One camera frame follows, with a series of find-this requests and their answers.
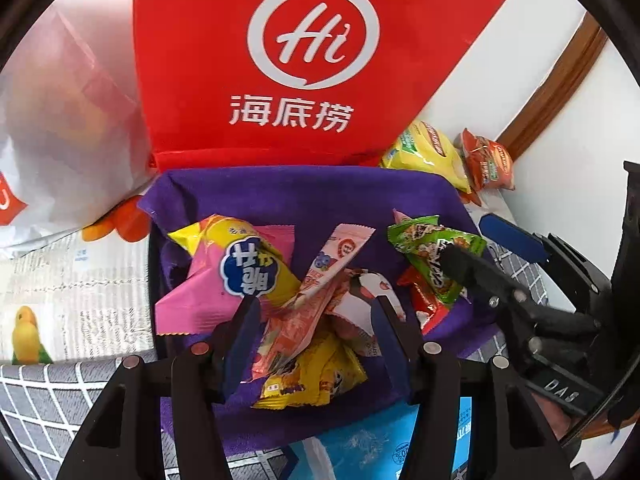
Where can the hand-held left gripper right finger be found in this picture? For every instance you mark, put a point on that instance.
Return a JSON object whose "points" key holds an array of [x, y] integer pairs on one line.
{"points": [[387, 345]]}

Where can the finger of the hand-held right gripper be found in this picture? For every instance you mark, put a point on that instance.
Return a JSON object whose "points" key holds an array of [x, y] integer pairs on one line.
{"points": [[470, 270], [510, 237]]}

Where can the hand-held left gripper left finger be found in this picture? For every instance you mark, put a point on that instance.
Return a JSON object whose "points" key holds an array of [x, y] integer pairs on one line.
{"points": [[245, 345]]}

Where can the green snack packet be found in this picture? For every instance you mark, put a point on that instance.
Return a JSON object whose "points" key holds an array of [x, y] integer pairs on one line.
{"points": [[425, 245]]}

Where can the mushroom print snack packet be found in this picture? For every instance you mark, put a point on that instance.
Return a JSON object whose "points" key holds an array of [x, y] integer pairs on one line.
{"points": [[355, 305]]}

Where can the red snack packet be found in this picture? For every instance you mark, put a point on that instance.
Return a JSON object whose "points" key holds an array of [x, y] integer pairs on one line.
{"points": [[425, 307]]}

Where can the pink yellow snack packet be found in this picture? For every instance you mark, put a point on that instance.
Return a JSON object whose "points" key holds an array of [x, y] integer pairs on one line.
{"points": [[200, 285]]}

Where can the pale pink snack packet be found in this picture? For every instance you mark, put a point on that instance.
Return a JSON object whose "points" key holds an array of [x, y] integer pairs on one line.
{"points": [[400, 216]]}

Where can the strawberry print snack packet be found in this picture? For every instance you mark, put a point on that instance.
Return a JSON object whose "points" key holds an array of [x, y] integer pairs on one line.
{"points": [[320, 270]]}

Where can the purple towel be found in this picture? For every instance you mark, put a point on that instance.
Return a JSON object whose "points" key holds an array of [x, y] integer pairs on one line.
{"points": [[300, 195]]}

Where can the orange chips bag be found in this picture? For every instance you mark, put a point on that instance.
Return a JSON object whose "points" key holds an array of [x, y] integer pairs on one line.
{"points": [[492, 165]]}

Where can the blue tissue box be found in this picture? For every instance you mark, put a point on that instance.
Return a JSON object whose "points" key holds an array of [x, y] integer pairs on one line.
{"points": [[360, 440]]}

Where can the yellow chips bag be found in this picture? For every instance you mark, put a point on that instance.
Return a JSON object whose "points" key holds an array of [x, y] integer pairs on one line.
{"points": [[425, 160]]}

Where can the printed newspaper sheet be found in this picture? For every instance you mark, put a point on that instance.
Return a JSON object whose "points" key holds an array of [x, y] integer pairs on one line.
{"points": [[90, 285]]}

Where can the grey checked tablecloth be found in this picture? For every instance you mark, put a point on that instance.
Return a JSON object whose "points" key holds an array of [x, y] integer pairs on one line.
{"points": [[40, 410]]}

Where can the red paper bag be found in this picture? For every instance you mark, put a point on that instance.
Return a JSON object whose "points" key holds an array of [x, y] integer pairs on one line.
{"points": [[200, 60]]}

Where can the white plastic shopping bag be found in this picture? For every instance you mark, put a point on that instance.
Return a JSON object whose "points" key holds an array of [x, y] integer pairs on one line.
{"points": [[60, 110]]}

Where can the brown wooden door frame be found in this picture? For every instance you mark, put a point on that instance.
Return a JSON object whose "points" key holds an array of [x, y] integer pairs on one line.
{"points": [[560, 85]]}

